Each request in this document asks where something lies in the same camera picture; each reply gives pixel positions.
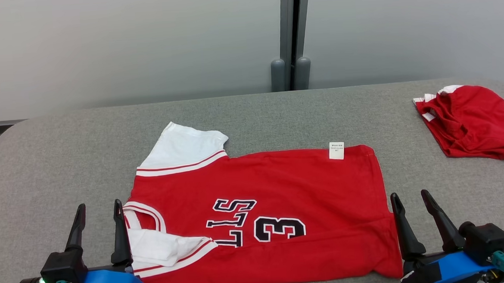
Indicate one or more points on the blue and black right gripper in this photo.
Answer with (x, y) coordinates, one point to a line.
(448, 271)

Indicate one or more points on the red shorts with white trim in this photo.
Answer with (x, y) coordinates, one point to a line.
(475, 121)

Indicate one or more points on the red jersey with white sleeves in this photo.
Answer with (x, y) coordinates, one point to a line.
(280, 183)

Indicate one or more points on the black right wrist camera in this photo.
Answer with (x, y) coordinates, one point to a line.
(483, 241)

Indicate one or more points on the grey cylindrical post foot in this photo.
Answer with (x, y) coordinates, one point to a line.
(278, 75)
(303, 74)

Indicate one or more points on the grey partition frame post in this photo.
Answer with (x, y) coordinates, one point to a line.
(285, 19)

